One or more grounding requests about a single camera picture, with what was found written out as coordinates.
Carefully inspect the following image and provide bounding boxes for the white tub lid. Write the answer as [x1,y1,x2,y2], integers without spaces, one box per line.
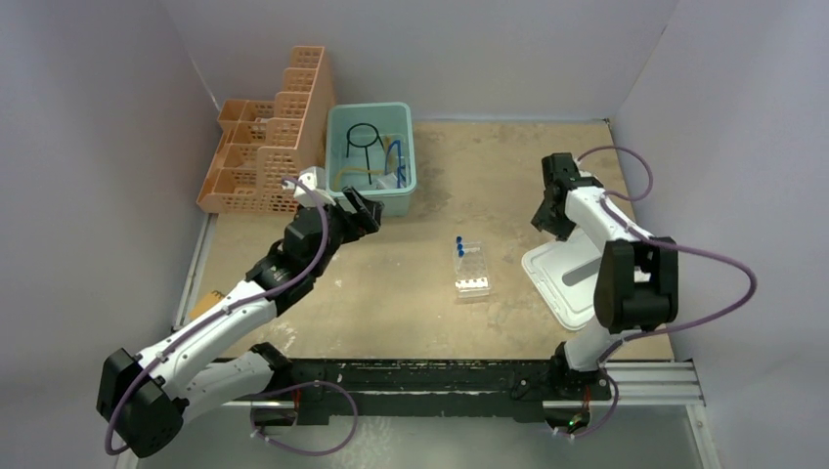
[521,229,601,331]

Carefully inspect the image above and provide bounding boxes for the blue safety glasses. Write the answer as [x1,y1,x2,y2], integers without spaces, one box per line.
[384,139,408,189]

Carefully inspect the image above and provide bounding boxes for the black ring stand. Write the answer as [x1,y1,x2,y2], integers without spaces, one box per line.
[346,122,381,184]

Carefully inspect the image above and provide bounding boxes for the amber rubber tubing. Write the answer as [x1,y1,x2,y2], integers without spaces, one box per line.
[330,135,397,190]

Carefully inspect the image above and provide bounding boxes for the clear well plate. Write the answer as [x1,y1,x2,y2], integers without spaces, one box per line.
[454,238,491,299]

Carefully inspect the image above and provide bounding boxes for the white paper tag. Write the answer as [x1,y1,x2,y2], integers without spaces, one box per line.
[374,173,407,190]

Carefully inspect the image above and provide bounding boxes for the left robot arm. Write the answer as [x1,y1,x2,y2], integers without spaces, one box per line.
[96,187,384,458]

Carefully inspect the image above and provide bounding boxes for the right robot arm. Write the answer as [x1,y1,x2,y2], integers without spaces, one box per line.
[531,152,678,398]

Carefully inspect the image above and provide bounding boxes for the teal plastic tub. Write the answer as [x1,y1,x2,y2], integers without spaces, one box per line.
[325,102,417,217]

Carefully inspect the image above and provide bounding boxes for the orange plastic rack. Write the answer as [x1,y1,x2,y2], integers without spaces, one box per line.
[196,46,336,214]

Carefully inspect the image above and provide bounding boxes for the orange spiral notebook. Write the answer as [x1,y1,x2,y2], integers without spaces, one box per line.
[188,290,225,320]

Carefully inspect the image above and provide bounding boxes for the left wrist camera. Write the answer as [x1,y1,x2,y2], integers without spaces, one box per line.
[282,166,336,208]

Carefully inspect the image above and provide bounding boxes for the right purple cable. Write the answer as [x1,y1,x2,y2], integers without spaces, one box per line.
[576,146,759,442]

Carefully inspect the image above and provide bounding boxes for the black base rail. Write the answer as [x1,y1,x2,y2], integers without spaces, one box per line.
[226,356,617,429]

